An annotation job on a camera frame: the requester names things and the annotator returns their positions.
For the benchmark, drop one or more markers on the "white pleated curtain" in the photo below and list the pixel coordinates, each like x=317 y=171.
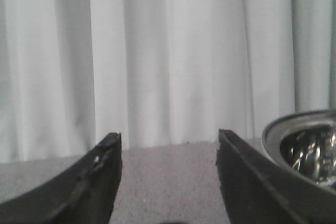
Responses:
x=160 y=72

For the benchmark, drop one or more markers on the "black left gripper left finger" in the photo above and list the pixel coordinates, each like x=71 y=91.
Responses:
x=83 y=193

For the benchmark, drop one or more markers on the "pale green electric cooking pot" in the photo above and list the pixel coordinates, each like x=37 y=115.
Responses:
x=304 y=144

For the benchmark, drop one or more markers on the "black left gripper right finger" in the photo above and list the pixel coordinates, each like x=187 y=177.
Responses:
x=256 y=190

